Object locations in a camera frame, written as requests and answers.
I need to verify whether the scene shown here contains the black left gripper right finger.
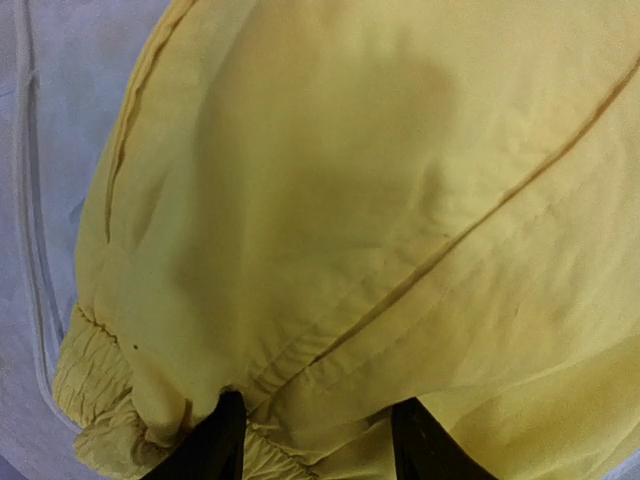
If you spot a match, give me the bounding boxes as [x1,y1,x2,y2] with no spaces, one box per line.
[391,398,495,480]

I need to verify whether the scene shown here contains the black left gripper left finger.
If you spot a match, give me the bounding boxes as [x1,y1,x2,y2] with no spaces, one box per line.
[144,391,247,480]

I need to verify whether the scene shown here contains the yellow shorts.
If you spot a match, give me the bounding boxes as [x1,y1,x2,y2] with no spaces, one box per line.
[54,1,639,479]

